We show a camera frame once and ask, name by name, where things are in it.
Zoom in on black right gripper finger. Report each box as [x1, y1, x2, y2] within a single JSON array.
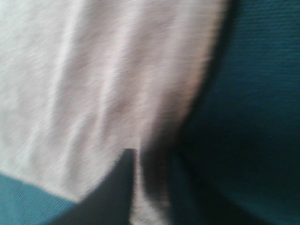
[[50, 149, 135, 225]]

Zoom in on brown microfibre towel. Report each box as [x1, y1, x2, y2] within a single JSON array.
[[0, 0, 229, 225]]

